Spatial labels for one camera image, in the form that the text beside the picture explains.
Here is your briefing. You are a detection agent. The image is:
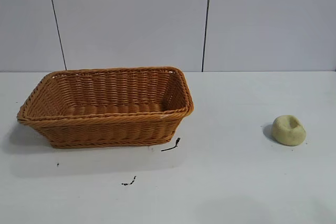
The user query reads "thin black wire scrap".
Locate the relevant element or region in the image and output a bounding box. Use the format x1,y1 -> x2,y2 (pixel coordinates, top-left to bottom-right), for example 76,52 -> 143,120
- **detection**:
161,137 -> 182,153

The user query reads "small black crumbly scrap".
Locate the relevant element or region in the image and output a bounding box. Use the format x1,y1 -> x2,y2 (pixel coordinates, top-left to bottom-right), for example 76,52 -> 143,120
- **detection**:
121,175 -> 138,186

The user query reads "pale yellow egg yolk pastry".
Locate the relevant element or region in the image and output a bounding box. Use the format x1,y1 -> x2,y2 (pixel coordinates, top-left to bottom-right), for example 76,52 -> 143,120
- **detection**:
271,114 -> 307,146

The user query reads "brown woven wicker basket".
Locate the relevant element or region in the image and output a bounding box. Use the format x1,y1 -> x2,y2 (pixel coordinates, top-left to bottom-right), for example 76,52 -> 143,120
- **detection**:
16,66 -> 195,149

